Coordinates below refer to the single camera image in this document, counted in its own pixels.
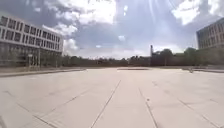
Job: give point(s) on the low raised bed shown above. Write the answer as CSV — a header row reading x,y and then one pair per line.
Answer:
x,y
132,69

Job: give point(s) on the pale slab paved plaza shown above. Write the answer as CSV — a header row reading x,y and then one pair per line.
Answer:
x,y
113,100

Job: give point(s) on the distant tower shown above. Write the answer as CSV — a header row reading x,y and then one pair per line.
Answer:
x,y
151,51

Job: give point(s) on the distant row of trees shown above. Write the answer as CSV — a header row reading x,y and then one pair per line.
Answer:
x,y
173,57

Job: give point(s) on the low grey kerb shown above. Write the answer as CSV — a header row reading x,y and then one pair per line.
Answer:
x,y
40,72

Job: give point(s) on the white building with dark windows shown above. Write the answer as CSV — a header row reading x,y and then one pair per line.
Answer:
x,y
20,35

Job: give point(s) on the grey building with window rows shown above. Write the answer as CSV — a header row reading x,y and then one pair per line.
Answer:
x,y
213,35

